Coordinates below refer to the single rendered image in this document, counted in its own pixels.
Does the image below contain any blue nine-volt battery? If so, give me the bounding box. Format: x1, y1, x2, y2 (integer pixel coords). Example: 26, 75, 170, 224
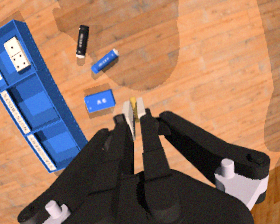
84, 89, 116, 113

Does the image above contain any gold bolt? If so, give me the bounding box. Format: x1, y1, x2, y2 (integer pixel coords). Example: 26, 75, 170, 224
129, 96, 140, 123

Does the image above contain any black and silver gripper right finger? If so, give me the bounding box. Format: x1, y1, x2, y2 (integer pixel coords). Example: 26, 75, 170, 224
136, 97, 271, 224

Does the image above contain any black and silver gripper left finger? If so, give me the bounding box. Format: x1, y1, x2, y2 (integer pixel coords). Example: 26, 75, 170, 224
17, 100, 136, 224

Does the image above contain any blue aa battery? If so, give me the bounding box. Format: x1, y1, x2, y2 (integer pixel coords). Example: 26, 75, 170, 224
91, 49, 120, 74

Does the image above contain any white domino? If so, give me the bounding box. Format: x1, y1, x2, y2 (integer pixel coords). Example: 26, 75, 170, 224
3, 37, 31, 72

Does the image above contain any black aa battery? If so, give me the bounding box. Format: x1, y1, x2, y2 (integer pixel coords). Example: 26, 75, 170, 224
76, 25, 89, 58

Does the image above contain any blue three-compartment bin rack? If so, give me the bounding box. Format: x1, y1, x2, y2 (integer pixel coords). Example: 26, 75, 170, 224
0, 19, 88, 173

